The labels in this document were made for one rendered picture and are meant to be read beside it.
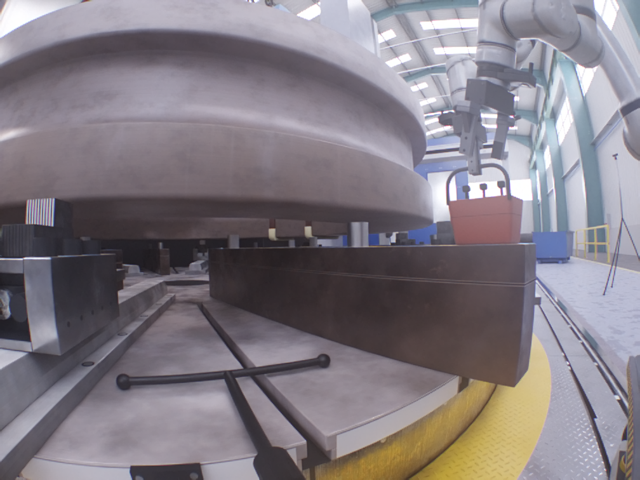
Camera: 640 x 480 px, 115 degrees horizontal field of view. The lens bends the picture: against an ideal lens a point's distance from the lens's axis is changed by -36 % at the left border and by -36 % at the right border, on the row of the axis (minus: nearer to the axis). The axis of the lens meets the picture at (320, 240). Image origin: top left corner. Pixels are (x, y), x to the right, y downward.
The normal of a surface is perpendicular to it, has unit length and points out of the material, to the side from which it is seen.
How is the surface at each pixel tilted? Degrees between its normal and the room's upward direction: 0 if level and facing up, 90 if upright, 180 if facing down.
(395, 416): 90
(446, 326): 90
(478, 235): 97
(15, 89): 90
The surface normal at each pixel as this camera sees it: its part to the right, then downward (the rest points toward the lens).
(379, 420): 0.53, -0.03
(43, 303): 0.28, -0.02
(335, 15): -0.54, 0.00
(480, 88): -0.86, 0.12
